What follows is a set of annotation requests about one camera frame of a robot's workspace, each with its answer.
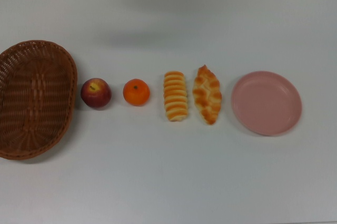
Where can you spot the red toy apple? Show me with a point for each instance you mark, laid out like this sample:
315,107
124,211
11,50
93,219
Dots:
96,93

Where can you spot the orange toy tangerine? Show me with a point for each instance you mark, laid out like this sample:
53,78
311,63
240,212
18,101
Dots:
136,92

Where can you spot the striped toy bread roll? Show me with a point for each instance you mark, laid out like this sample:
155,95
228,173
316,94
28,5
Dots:
176,97

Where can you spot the braided toy bread loaf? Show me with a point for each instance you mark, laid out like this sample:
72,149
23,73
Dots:
207,95

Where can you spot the brown woven basket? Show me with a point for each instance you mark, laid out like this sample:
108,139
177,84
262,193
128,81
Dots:
37,102

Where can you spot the pink plate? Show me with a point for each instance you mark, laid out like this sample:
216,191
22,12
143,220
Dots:
266,102

